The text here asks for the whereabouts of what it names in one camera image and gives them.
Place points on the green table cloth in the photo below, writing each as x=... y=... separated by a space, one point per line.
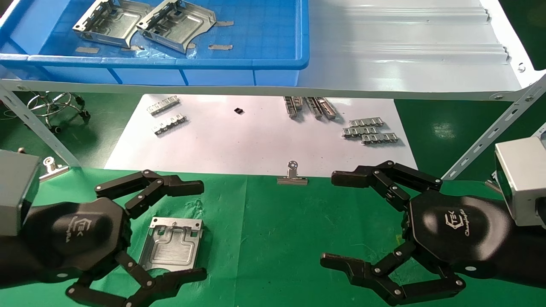
x=264 y=243

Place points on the white perforated rack post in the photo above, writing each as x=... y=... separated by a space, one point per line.
x=490 y=133
x=55 y=145

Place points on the blue plastic bin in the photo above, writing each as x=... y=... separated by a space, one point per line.
x=256 y=38

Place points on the silver toothed metal strip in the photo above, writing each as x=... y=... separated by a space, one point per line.
x=379 y=138
x=169 y=124
x=163 y=105
x=359 y=131
x=366 y=123

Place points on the grey tape strip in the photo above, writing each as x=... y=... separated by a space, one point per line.
x=224 y=23
x=87 y=50
x=220 y=47

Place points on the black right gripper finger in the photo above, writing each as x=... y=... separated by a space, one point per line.
x=362 y=270
x=362 y=175

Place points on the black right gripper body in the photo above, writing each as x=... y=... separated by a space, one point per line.
x=460 y=234

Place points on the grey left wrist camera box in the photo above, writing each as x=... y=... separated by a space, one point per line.
x=15 y=192

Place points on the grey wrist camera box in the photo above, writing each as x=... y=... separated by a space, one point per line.
x=522 y=183
x=15 y=192

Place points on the white metal shelf rack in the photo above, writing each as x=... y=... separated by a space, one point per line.
x=405 y=42

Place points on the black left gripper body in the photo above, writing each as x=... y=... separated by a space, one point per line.
x=72 y=238

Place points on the stamped sheet metal bracket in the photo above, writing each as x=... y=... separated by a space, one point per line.
x=179 y=25
x=113 y=25
x=170 y=251

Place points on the silver metal rail piece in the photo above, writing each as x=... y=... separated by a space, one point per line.
x=315 y=107
x=327 y=108
x=291 y=106
x=299 y=102

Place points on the chrome stool base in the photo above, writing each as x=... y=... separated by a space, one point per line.
x=54 y=107

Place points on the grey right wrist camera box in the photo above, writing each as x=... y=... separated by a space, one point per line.
x=522 y=183

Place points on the clear plastic film sheet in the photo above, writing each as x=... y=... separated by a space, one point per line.
x=193 y=52

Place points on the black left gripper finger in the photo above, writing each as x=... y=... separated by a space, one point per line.
x=149 y=183
x=170 y=281

